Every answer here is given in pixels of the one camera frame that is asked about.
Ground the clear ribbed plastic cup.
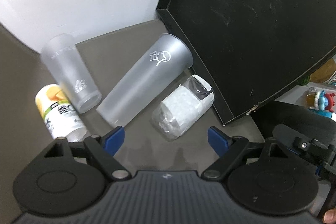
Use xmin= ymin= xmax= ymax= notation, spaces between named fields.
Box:
xmin=150 ymin=75 xmax=215 ymax=141

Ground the frosted tall cup with logo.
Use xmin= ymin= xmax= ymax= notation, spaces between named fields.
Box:
xmin=97 ymin=34 xmax=193 ymax=127

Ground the yellow labelled clear bottle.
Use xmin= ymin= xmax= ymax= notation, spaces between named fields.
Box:
xmin=35 ymin=84 xmax=87 ymax=142

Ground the blue red toy figure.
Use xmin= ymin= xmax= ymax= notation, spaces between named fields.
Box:
xmin=306 ymin=87 xmax=335 ymax=121

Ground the black square tray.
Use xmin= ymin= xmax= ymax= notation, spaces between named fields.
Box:
xmin=157 ymin=0 xmax=335 ymax=124

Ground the frosted cup near wall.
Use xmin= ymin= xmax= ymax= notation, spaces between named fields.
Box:
xmin=40 ymin=34 xmax=102 ymax=114

